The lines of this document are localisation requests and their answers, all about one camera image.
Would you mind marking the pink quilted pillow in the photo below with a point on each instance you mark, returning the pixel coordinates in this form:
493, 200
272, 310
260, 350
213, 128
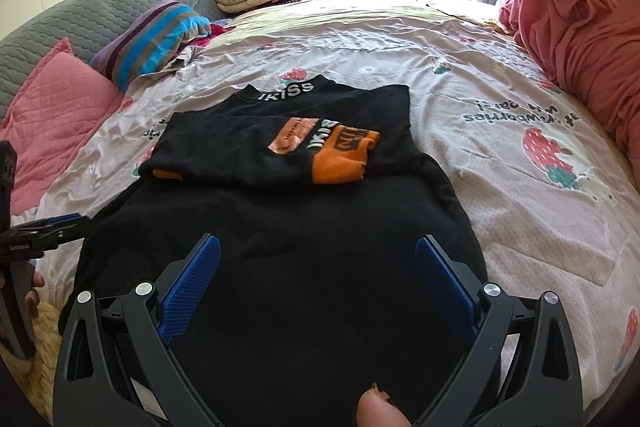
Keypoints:
55, 122

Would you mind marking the grey quilted headboard cover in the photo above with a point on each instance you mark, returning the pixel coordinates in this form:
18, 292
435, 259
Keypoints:
75, 17

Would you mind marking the black sweater with orange cuffs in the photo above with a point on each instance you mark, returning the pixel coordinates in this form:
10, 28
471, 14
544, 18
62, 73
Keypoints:
300, 287

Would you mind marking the pink red duvet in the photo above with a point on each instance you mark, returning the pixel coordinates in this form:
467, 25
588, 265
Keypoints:
585, 17

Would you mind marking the dark red cloth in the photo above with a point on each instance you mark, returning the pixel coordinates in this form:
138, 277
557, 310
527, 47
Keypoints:
217, 31

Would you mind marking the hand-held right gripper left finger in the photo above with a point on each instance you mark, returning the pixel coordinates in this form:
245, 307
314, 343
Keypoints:
190, 287

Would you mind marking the person's left hand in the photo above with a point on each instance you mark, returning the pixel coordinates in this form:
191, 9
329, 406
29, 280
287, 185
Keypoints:
32, 294

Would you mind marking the strawberry printed bed sheet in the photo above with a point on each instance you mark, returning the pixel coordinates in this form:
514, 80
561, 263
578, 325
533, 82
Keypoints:
525, 217

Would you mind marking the person's right hand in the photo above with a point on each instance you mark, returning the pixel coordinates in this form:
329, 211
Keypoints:
380, 409

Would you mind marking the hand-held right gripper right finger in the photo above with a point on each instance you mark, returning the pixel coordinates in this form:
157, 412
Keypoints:
445, 287

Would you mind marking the striped blue purple pillow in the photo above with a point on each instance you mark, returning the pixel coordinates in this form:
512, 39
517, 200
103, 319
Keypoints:
150, 39

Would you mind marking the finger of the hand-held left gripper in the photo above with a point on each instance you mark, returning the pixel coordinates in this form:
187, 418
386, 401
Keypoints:
62, 219
40, 239

